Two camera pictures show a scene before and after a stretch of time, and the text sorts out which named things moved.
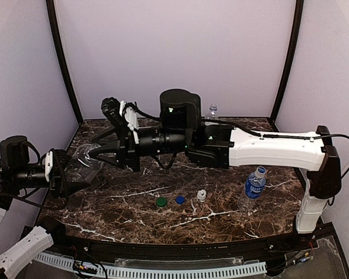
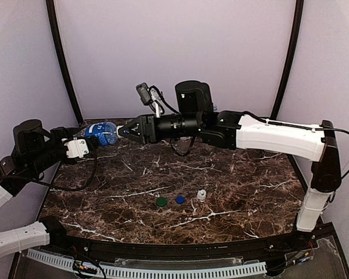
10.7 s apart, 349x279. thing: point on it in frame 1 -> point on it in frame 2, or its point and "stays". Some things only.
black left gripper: [57, 182] -> [91, 142]
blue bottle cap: [180, 199] stays
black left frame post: [51, 15] stays
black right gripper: [131, 150] -> [148, 128]
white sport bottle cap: [201, 194] stays
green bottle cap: [161, 201] stays
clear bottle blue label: [253, 188] -> [106, 132]
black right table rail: [301, 178] stays
